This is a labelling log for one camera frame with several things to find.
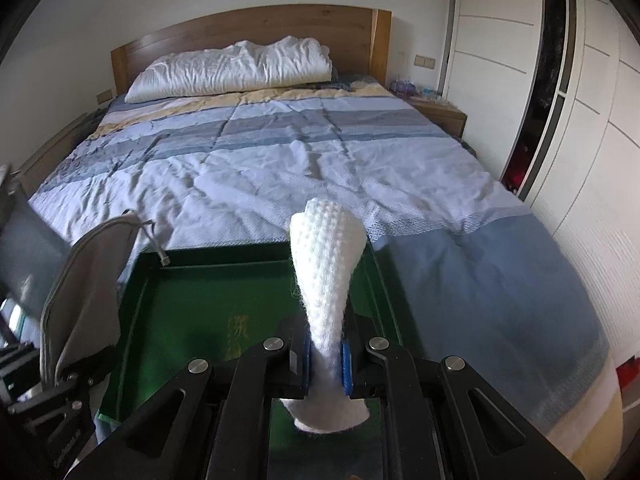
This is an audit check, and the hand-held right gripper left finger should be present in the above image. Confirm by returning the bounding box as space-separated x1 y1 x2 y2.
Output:
65 316 315 480

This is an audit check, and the grey drawstring garment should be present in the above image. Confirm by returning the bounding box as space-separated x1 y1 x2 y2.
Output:
39 209 171 393

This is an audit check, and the white pillow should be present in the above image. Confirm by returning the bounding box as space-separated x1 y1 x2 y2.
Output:
124 36 333 104

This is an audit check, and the wooden nightstand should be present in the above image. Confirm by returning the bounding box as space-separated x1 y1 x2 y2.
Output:
400 91 468 138

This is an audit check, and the wooden headboard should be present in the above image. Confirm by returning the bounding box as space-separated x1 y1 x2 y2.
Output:
110 3 392 97

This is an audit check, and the white sliding wardrobe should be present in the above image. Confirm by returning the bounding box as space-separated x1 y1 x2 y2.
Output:
442 0 640 366

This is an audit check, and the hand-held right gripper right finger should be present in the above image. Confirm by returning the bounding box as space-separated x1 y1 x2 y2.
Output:
340 314 585 480

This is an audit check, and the green plastic tray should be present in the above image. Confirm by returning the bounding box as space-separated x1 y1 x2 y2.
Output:
97 242 426 426

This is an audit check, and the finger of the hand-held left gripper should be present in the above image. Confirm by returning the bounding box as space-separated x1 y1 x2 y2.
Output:
7 375 97 480

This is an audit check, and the red item in wardrobe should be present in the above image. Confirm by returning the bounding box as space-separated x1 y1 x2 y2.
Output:
502 140 538 196

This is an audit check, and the white knitted sock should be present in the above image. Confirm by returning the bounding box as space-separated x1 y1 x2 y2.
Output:
282 198 372 436

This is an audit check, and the striped blue bed blanket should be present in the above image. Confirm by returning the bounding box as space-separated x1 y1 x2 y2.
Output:
27 80 626 461

